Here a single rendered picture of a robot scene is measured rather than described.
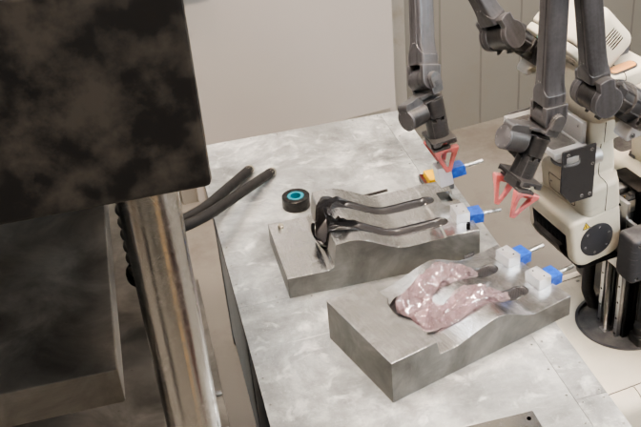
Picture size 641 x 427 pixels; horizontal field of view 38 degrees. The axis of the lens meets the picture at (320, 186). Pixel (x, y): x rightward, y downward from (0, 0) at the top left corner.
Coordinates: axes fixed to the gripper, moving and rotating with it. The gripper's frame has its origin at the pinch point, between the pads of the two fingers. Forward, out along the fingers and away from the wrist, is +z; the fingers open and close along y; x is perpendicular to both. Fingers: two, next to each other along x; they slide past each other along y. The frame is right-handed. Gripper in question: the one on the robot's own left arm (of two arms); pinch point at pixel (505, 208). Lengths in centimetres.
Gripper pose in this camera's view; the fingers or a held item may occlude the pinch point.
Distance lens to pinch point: 229.7
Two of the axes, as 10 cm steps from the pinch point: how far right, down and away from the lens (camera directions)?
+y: 3.8, 4.6, -8.0
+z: -3.4, 8.8, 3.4
